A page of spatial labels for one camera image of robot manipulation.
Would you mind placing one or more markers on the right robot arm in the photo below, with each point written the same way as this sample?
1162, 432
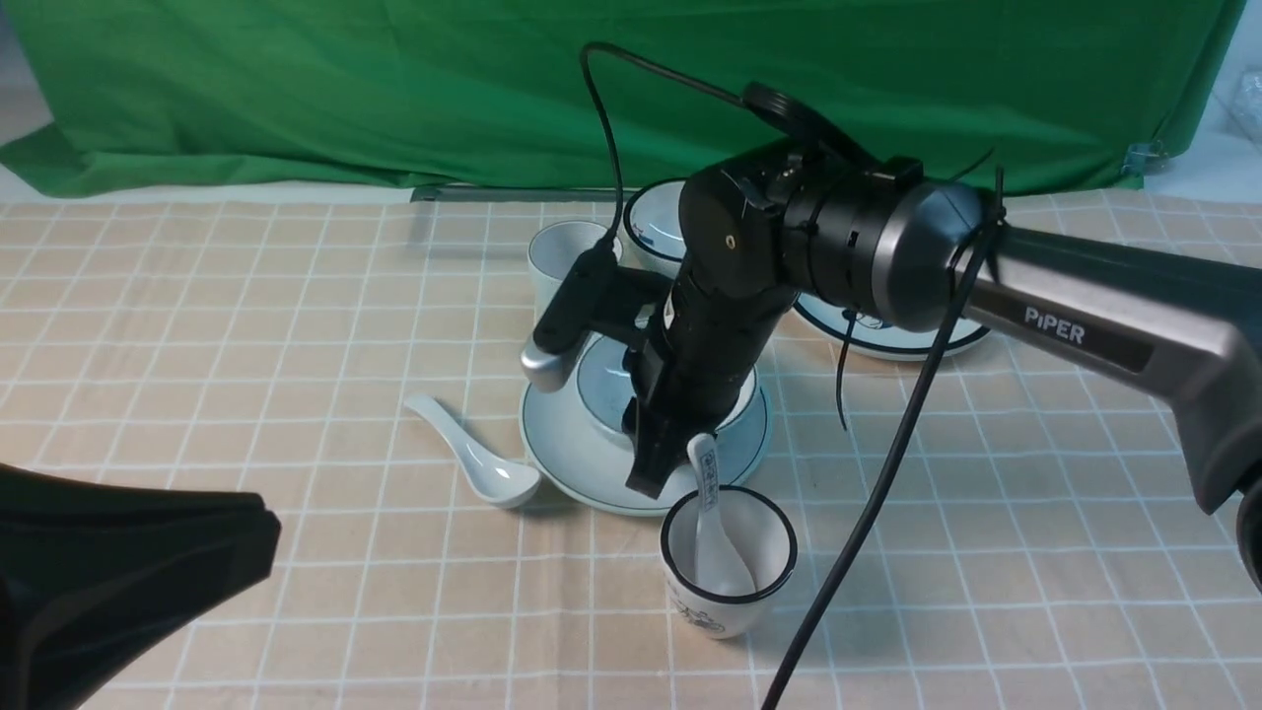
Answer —
763, 228

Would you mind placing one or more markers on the pale blue flat plate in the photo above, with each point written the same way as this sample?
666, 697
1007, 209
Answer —
561, 441

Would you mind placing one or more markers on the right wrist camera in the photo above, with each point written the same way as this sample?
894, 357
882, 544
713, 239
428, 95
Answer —
597, 296

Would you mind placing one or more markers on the patterned white ceramic spoon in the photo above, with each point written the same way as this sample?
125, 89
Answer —
718, 568

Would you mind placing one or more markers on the green backdrop cloth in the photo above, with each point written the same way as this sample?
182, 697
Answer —
408, 93

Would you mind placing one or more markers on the plain pale blue cup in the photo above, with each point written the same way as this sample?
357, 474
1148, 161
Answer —
552, 252

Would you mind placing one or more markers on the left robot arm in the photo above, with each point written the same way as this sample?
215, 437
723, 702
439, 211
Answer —
94, 575

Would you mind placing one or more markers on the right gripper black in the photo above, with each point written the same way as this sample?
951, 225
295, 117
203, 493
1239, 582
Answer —
702, 345

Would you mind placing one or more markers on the small black-rimmed white bowl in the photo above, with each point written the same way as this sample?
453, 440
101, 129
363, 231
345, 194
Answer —
652, 227

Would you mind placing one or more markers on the plain white ceramic spoon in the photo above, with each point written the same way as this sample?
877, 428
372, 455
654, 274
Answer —
499, 482

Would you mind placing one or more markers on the metal clamp on backdrop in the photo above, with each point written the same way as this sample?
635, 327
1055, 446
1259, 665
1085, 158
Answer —
1144, 159

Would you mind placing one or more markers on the pale blue shallow bowl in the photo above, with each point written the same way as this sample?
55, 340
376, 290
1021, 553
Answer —
604, 390

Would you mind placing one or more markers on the black-rimmed cartoon cup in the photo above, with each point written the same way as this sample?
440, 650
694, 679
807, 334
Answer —
766, 543

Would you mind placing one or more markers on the black-rimmed cartoon plate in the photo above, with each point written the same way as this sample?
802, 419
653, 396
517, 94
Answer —
868, 336

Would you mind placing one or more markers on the checkered beige tablecloth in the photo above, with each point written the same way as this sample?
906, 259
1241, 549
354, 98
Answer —
1040, 549

